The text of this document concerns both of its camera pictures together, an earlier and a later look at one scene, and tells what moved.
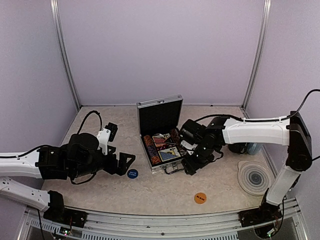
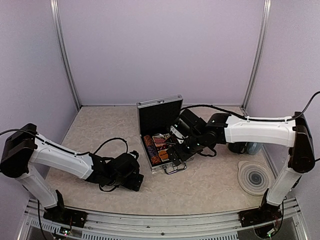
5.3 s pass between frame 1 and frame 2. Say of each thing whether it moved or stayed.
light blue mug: stayed
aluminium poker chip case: stayed
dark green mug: stayed
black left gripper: moved
